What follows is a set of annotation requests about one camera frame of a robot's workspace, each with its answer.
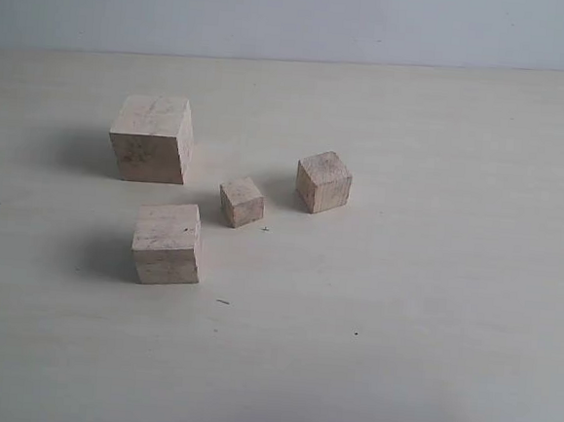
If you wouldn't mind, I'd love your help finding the smallest wooden cube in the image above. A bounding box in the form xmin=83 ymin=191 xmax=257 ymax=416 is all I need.
xmin=219 ymin=177 xmax=265 ymax=229

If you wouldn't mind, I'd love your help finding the third largest wooden cube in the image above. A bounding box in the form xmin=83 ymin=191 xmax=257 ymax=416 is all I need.
xmin=295 ymin=151 xmax=353 ymax=213

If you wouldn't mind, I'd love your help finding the second largest wooden cube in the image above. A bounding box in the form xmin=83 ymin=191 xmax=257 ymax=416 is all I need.
xmin=132 ymin=204 xmax=202 ymax=285

